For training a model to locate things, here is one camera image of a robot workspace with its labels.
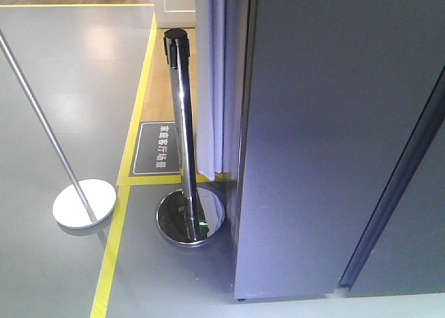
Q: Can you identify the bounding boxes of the open fridge door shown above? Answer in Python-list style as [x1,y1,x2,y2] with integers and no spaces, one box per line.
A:
[234,0,444,299]

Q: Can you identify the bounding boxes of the dark floor sign sticker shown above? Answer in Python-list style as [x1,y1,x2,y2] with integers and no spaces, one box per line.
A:
[131,121,179,176]

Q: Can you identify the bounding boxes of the yellow floor tape line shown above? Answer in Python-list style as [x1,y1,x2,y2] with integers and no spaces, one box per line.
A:
[0,3,237,318]

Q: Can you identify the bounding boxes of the light blue curtain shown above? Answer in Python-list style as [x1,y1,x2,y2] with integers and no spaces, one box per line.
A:
[195,0,250,181]

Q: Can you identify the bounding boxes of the white cabinet in background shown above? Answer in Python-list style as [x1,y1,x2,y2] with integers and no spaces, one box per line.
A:
[153,0,196,29]

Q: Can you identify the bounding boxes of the chrome barrier post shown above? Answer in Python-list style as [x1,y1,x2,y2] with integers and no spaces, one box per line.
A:
[156,28,225,248]

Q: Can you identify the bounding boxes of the metal stanchion post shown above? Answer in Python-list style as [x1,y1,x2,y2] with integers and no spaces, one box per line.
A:
[1,33,117,230]

